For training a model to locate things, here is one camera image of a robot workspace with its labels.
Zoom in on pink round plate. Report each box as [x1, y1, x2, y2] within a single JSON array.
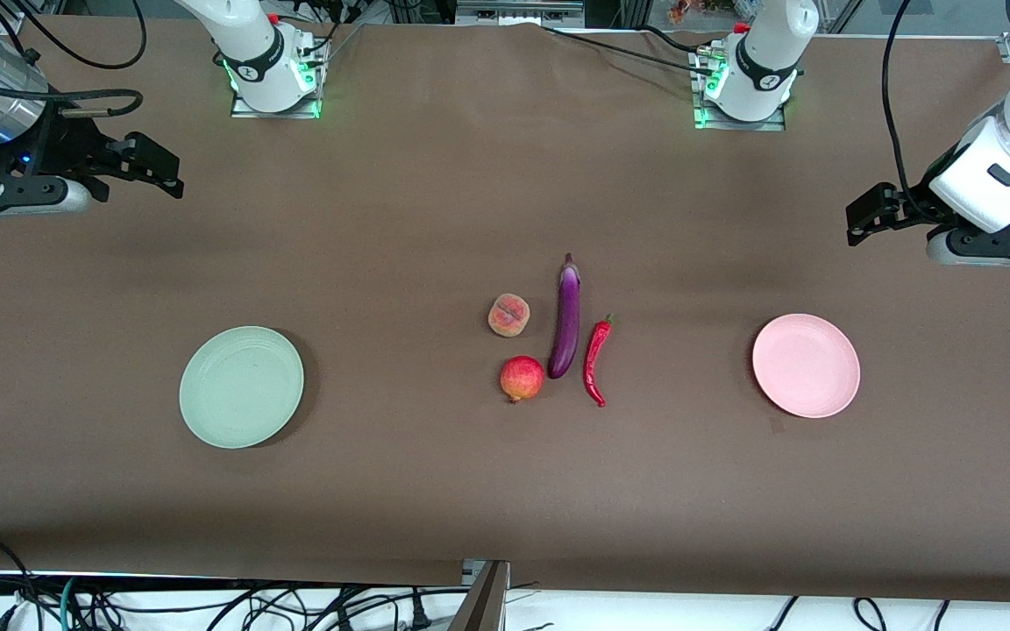
[[751, 314, 861, 419]]

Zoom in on grey aluminium frame rail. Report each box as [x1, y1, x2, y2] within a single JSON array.
[[455, 0, 586, 26]]

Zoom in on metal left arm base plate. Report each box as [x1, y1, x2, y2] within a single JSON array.
[[693, 48, 788, 133]]

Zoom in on black cable across table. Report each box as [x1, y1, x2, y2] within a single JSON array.
[[543, 25, 721, 78]]

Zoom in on light green round plate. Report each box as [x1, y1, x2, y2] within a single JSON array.
[[179, 326, 305, 450]]

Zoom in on brown table cloth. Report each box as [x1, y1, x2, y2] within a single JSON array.
[[0, 13, 1010, 606]]

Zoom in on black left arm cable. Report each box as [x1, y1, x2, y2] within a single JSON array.
[[878, 0, 955, 225]]

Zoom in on orange pink peach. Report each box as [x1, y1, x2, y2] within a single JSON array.
[[487, 294, 531, 338]]

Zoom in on red chili pepper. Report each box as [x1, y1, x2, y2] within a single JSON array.
[[583, 314, 615, 408]]

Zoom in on grey metal bracket post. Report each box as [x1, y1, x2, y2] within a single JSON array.
[[448, 559, 511, 631]]

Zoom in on red pomegranate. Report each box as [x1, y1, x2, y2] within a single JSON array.
[[499, 355, 546, 404]]

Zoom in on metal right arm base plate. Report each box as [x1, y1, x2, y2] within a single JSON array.
[[230, 39, 325, 120]]

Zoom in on long purple eggplant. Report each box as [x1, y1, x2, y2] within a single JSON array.
[[547, 253, 582, 380]]

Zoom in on teal floor cable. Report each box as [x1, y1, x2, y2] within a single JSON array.
[[55, 576, 82, 631]]

